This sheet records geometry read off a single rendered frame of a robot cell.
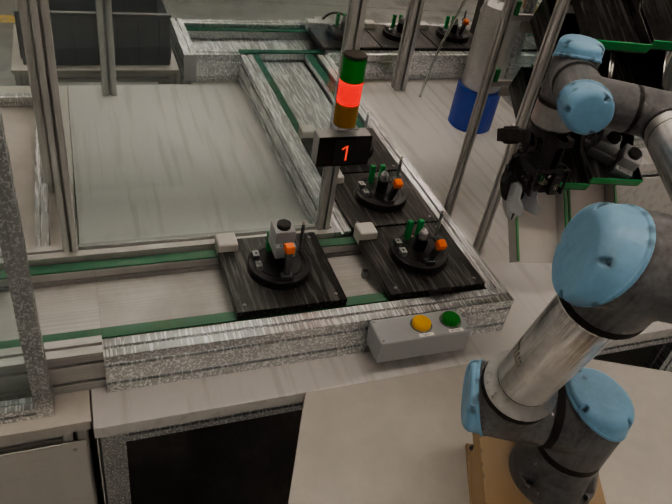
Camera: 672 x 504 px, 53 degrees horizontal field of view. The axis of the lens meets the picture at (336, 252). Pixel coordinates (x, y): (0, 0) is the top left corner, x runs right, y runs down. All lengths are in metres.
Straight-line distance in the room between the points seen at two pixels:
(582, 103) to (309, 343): 0.71
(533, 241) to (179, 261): 0.83
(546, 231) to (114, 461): 1.09
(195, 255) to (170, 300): 0.13
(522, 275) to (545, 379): 0.90
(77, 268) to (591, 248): 1.09
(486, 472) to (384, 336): 0.34
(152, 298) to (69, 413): 0.29
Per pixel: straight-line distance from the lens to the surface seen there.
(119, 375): 1.36
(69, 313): 1.47
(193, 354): 1.35
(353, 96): 1.41
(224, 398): 1.37
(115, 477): 1.51
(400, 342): 1.39
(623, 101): 1.10
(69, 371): 1.36
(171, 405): 1.36
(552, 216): 1.71
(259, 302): 1.40
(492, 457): 1.28
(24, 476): 1.47
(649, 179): 2.72
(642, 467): 1.53
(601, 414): 1.11
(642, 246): 0.74
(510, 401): 1.04
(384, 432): 1.36
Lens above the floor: 1.93
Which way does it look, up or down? 38 degrees down
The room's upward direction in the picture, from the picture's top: 10 degrees clockwise
